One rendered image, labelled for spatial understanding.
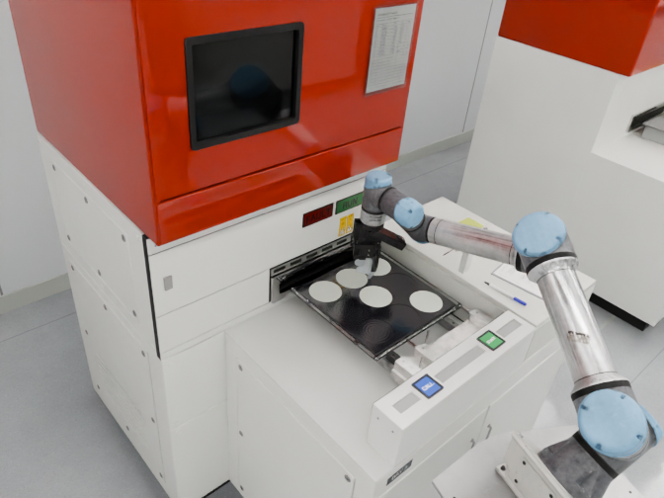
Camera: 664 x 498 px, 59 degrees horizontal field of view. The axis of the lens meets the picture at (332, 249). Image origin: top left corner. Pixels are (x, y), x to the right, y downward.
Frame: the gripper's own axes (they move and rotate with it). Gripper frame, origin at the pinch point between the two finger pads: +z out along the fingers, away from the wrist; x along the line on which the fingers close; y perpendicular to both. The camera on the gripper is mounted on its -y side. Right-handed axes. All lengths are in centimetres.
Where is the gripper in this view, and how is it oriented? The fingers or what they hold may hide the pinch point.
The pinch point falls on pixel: (371, 275)
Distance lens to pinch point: 183.0
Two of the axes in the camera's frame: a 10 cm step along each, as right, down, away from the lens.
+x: 1.0, 5.8, -8.1
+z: -0.8, 8.1, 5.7
